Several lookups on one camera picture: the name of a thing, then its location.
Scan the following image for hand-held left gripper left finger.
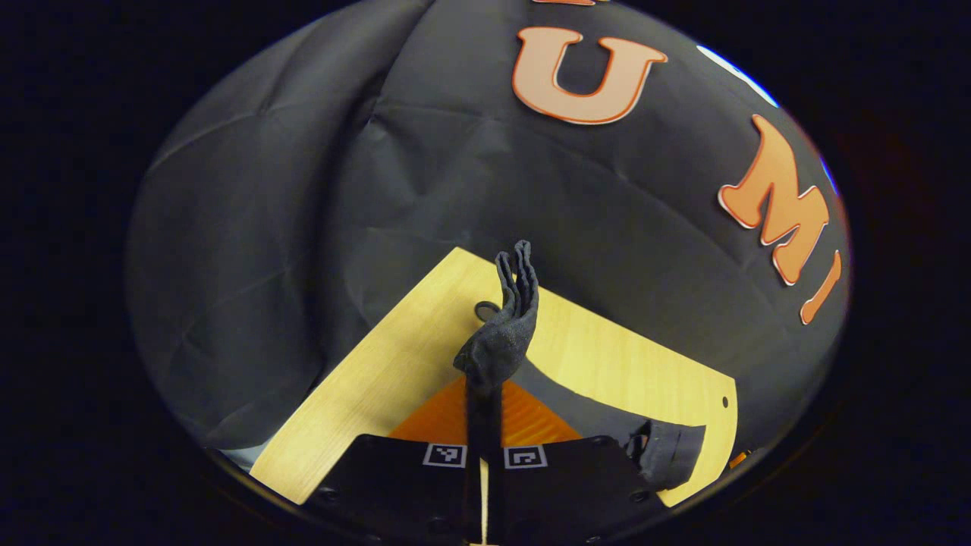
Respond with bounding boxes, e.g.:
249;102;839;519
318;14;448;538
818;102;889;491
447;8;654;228
302;377;470;546

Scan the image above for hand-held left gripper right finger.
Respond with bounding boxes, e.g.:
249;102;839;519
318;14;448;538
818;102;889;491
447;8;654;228
489;379;672;546

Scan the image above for dark grey jeans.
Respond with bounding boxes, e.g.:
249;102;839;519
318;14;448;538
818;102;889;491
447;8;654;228
453;240;708;492

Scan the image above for black backdrop cloth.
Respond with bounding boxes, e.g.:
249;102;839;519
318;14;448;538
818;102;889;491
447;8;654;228
125;0;850;456

